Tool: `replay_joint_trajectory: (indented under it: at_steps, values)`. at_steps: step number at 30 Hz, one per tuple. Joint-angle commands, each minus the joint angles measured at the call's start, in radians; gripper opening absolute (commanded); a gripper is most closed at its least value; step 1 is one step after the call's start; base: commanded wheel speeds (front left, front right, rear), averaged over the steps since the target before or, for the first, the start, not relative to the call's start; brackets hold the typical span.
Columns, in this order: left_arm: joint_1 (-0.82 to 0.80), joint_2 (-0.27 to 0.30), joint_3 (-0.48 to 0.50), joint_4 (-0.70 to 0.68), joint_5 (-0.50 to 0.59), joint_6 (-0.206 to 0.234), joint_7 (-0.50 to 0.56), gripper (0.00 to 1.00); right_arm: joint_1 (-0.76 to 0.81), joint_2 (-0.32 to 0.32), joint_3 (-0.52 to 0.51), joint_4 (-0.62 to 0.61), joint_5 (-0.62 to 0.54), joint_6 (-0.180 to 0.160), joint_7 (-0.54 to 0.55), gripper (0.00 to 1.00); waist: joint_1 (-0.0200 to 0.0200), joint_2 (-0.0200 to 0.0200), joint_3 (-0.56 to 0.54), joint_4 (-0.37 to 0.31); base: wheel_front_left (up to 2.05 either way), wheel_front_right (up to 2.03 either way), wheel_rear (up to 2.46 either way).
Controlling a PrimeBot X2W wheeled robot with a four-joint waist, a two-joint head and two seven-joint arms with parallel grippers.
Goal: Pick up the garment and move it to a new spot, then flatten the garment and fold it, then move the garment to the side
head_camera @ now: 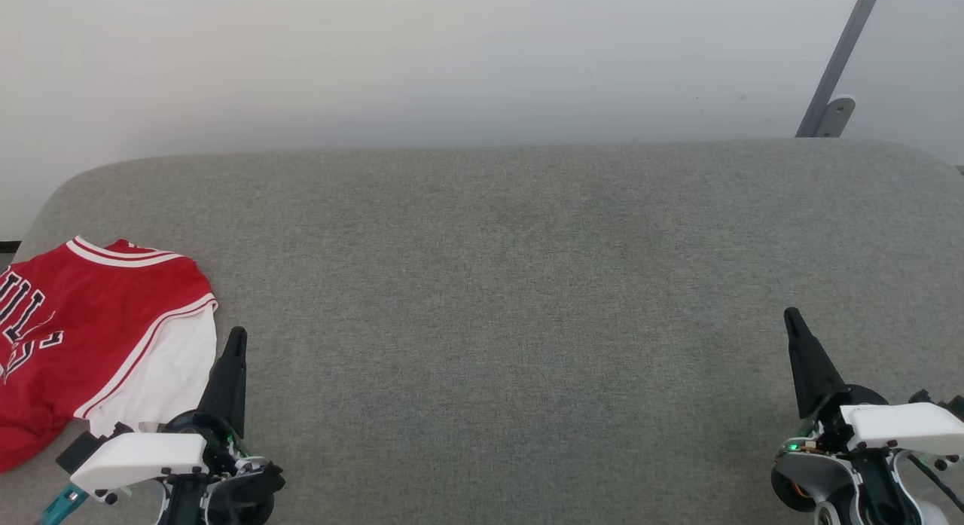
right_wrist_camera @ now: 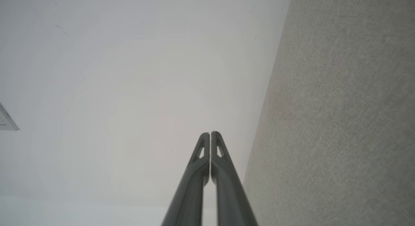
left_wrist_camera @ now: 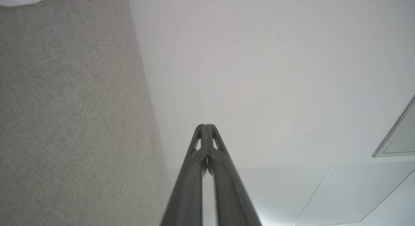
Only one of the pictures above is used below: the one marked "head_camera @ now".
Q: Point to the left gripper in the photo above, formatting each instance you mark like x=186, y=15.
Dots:
x=233, y=491

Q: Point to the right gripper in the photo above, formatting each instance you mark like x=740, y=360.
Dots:
x=836, y=480

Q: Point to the red and white jersey shirt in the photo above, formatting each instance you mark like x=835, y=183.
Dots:
x=83, y=322

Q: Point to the grey metal mounting plate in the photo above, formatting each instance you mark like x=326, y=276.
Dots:
x=834, y=117

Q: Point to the grey fabric sofa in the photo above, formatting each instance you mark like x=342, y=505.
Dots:
x=512, y=306

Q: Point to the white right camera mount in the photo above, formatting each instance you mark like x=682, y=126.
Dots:
x=904, y=427

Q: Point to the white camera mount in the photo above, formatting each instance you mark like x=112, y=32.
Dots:
x=139, y=457
x=904, y=427

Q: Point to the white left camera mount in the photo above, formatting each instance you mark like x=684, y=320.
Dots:
x=139, y=457

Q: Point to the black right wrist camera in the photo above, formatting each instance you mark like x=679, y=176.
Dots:
x=941, y=404

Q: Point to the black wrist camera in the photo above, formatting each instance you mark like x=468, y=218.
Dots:
x=79, y=448
x=941, y=404

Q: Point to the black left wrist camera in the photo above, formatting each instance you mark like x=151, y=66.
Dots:
x=79, y=448

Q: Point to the teal left camera connector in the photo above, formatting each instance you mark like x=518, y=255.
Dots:
x=62, y=505

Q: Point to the grey metal post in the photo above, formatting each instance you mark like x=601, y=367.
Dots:
x=840, y=54

